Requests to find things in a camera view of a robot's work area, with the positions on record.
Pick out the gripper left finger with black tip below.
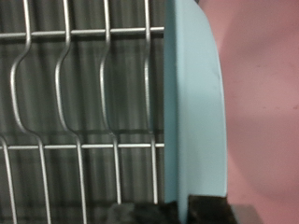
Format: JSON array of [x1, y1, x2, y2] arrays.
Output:
[[106, 200, 181, 224]]

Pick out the white dish drying rack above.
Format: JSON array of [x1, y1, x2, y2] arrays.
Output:
[[0, 0, 166, 224]]

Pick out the gripper right finger with black tip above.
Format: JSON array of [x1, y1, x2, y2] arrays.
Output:
[[186, 193, 233, 224]]

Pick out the metal wire dish rack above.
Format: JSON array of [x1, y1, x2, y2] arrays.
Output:
[[0, 0, 165, 224]]

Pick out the light blue plate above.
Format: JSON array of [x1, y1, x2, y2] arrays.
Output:
[[163, 0, 229, 224]]

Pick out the pink plate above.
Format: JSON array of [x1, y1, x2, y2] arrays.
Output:
[[197, 0, 299, 224]]

